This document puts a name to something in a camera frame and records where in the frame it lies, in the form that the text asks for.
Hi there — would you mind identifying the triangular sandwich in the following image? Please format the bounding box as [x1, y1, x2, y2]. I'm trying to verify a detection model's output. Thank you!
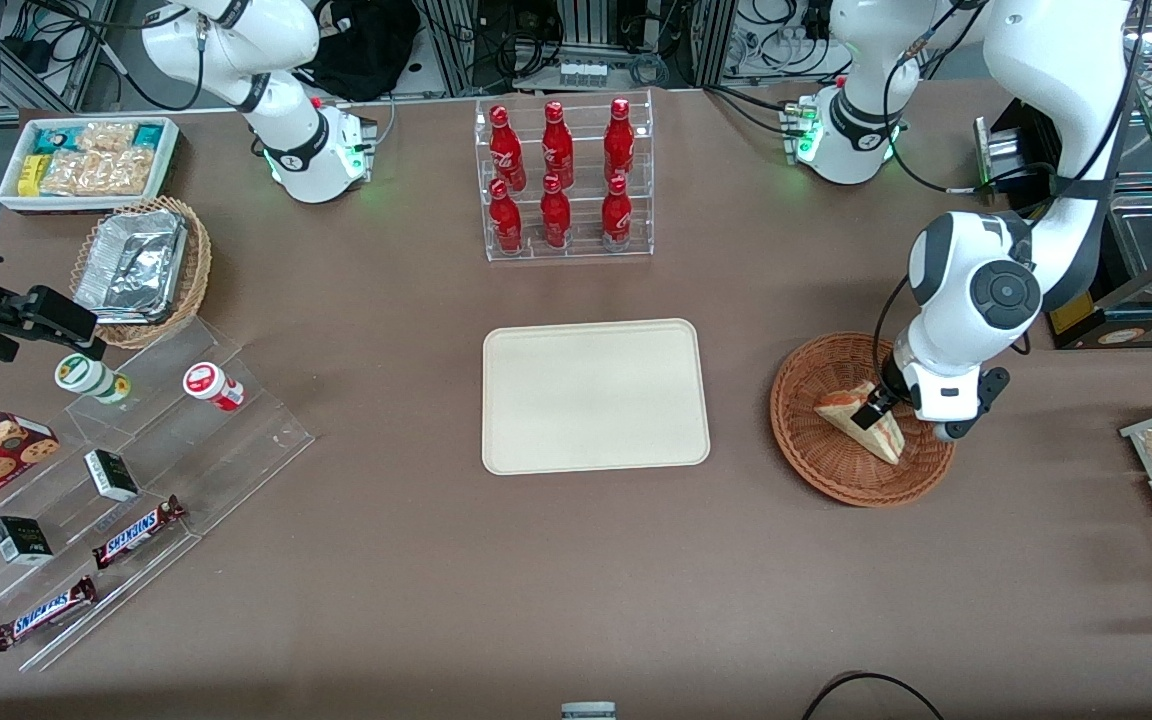
[814, 382, 908, 467]

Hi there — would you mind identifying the brown wicker basket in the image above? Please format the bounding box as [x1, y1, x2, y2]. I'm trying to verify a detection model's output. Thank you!
[769, 331, 958, 508]

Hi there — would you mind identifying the aluminium foil tray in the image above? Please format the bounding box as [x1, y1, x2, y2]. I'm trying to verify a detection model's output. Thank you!
[72, 207, 189, 325]

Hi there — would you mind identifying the light wicker basket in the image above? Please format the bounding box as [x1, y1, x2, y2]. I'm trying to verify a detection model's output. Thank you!
[69, 195, 213, 350]

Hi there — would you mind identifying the cream plastic tray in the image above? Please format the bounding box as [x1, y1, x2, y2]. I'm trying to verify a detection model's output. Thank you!
[481, 318, 712, 476]

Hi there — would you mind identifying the green lid cup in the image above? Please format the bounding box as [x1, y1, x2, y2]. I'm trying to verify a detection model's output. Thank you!
[54, 352, 133, 406]

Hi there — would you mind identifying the clear bag of crackers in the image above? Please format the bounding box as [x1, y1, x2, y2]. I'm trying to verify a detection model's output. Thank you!
[76, 122, 139, 155]
[39, 147, 155, 198]

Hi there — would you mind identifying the red lid cup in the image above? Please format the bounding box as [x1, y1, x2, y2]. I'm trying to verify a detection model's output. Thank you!
[182, 361, 248, 413]

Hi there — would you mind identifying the small black box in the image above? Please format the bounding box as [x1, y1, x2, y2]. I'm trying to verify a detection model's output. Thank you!
[0, 515, 55, 567]
[83, 448, 141, 504]

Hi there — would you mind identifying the white snack bin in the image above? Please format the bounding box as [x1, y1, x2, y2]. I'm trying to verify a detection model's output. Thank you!
[0, 116, 183, 216]

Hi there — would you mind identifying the black food warmer machine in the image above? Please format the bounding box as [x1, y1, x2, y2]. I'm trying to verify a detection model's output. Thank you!
[974, 90, 1152, 352]

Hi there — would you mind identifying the clear acrylic stepped shelf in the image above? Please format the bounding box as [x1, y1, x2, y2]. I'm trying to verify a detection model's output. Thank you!
[0, 317, 316, 674]

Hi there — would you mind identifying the Snickers bar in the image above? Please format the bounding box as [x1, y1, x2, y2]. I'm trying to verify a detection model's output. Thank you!
[91, 494, 188, 572]
[0, 574, 100, 654]

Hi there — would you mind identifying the red cola bottle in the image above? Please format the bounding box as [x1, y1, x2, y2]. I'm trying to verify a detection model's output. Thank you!
[603, 98, 637, 187]
[600, 175, 634, 252]
[487, 178, 525, 255]
[539, 174, 574, 250]
[489, 105, 528, 193]
[541, 101, 576, 190]

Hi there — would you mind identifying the clear acrylic bottle rack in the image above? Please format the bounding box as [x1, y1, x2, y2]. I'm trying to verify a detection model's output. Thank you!
[474, 89, 655, 264]

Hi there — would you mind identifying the black bag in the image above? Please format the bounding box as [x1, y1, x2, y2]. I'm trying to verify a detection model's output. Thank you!
[298, 0, 424, 103]

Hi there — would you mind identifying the black cable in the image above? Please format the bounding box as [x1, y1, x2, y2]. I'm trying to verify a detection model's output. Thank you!
[800, 671, 948, 720]

